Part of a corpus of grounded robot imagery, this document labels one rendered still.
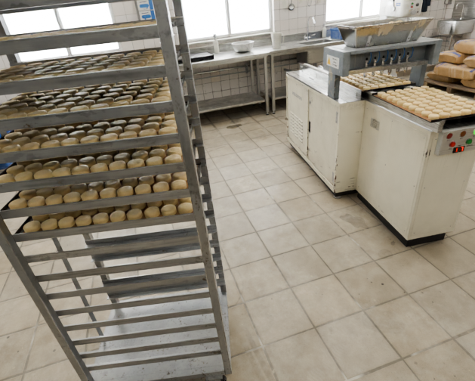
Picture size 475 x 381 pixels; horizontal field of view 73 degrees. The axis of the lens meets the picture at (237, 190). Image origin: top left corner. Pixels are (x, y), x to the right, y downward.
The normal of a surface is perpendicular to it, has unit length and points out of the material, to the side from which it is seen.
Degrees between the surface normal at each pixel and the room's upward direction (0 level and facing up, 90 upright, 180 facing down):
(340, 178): 90
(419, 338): 0
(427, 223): 90
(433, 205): 90
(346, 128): 90
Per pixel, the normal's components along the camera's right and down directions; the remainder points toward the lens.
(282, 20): 0.30, 0.46
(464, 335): -0.09, -0.86
